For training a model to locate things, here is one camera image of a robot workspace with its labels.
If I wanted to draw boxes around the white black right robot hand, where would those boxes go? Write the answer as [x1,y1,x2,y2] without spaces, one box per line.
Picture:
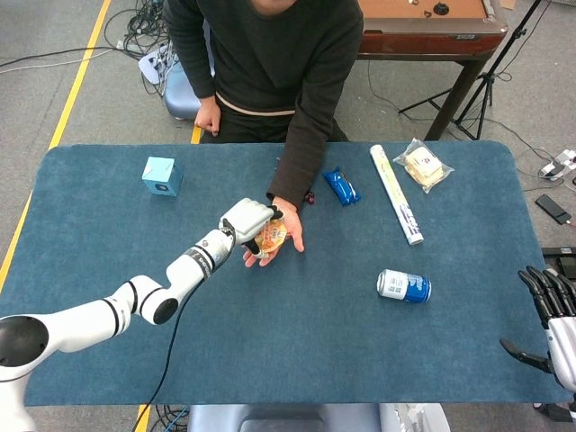
[499,265,576,392]

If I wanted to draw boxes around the bread in clear bag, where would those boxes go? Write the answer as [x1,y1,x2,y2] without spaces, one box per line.
[392,138,455,194]

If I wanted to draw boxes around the yellow floor tape line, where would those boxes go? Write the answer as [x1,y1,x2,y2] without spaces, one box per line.
[0,0,113,289]

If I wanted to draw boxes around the brown pool table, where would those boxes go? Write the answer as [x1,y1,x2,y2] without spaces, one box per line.
[353,0,509,141]

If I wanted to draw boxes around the person's dark sweater torso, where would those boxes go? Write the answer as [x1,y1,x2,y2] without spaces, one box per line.
[162,0,365,145]

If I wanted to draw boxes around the blue table mat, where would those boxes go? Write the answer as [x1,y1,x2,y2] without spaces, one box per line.
[0,139,572,406]

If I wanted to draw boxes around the long white paper tube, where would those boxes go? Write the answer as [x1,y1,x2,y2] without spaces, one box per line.
[369,143,425,247]

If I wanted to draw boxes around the black tripod stand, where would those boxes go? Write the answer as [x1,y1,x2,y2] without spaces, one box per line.
[398,0,545,141]

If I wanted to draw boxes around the white power strip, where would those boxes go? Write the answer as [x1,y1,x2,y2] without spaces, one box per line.
[137,42,175,86]

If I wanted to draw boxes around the long black floor cable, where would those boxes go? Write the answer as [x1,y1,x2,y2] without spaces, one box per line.
[0,44,121,71]

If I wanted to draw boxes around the black floor box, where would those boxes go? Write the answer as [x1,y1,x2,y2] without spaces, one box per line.
[542,246,576,275]

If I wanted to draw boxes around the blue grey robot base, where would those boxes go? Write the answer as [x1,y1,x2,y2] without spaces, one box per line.
[186,403,383,432]

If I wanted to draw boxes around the person's open hand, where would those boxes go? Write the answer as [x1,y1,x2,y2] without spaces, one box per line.
[242,195,306,270]

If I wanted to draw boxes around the light blue carton box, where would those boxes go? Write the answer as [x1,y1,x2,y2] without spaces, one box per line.
[141,156,185,198]

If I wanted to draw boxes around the dark sleeved hanging forearm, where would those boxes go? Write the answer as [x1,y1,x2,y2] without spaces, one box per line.
[163,0,217,99]

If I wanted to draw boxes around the blue white drink can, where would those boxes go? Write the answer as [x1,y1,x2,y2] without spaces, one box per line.
[376,268,433,304]

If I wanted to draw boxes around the blue cookie packet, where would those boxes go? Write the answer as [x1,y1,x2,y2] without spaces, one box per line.
[321,166,363,208]

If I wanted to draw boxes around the blue grey stool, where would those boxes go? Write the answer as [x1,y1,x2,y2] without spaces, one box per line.
[162,60,216,122]

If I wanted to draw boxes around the black phone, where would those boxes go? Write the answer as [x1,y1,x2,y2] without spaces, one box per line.
[534,193,572,226]

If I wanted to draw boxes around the black cable bundle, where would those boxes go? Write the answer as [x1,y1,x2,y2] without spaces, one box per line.
[103,0,170,59]

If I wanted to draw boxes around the person's clenched hand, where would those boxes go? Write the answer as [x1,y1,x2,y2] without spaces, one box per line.
[193,94,222,137]

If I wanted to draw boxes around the white floor device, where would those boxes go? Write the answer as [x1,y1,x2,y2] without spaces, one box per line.
[538,149,576,181]

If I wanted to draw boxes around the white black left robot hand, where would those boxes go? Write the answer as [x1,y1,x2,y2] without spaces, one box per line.
[219,197,287,260]

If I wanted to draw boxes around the round orange snack cup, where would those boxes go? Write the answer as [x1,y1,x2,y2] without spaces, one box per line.
[254,219,288,252]

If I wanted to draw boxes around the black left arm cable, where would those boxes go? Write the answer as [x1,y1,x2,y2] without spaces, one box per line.
[133,227,239,432]

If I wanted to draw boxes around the dark sleeved reaching forearm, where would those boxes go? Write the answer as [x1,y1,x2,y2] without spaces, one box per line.
[265,101,338,212]

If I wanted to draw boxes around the white crumpled plastic sheet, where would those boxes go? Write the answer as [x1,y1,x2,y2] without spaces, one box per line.
[380,402,451,432]

